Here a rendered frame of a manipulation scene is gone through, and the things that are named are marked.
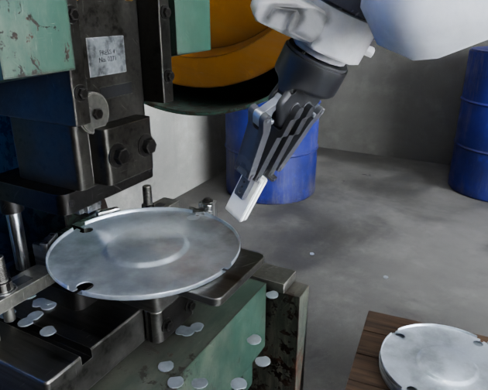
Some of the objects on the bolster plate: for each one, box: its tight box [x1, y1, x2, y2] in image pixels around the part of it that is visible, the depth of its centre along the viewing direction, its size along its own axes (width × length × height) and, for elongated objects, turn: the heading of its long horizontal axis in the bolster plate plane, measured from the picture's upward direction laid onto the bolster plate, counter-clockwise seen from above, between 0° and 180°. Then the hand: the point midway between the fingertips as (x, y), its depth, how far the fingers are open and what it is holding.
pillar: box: [5, 213, 31, 271], centre depth 76 cm, size 2×2×14 cm
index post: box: [198, 197, 217, 217], centre depth 90 cm, size 3×3×10 cm
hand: (245, 194), depth 63 cm, fingers closed
